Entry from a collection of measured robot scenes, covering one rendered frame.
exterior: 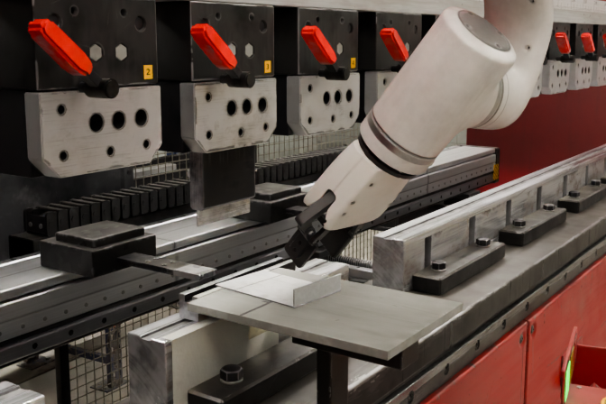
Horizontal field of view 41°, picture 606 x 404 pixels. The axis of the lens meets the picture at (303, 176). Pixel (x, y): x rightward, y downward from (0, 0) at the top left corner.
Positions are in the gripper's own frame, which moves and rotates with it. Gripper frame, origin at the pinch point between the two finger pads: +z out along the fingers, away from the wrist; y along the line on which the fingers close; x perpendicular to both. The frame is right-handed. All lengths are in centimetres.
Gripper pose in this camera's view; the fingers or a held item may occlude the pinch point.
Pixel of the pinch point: (317, 243)
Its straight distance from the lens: 94.3
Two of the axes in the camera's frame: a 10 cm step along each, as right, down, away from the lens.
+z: -4.9, 6.8, 5.4
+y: -6.7, 1.1, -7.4
